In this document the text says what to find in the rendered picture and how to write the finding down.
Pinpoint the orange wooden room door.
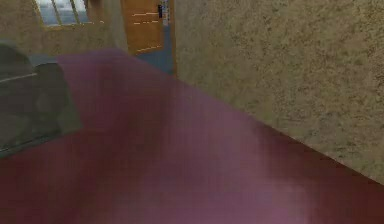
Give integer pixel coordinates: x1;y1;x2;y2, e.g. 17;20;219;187
120;0;176;56

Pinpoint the yellow framed window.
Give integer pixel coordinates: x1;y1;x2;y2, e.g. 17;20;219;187
31;0;105;32

